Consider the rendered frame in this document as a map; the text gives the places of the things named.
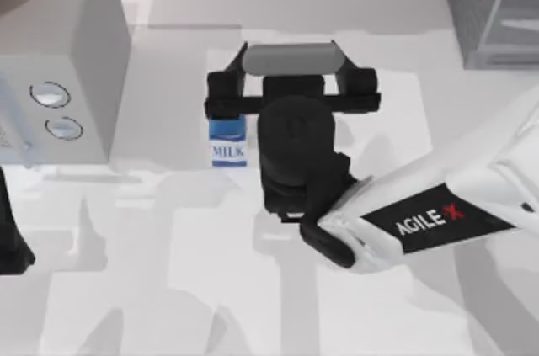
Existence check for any blue and white milk carton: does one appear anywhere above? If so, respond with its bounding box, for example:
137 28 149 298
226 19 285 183
209 114 248 169

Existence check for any pale grey rounded box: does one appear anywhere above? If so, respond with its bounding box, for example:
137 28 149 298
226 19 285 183
241 41 345 78

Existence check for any grey cabinet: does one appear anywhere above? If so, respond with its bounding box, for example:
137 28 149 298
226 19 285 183
436 0 539 72

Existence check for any pale microwave oven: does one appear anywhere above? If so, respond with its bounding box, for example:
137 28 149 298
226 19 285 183
0 0 132 168

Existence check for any small round microwave knob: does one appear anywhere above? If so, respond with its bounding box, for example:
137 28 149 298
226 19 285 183
44 115 84 141

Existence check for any large round microwave knob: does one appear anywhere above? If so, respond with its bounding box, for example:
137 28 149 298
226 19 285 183
29 81 72 109

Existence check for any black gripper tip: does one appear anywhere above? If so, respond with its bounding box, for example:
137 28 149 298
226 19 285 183
0 166 37 277

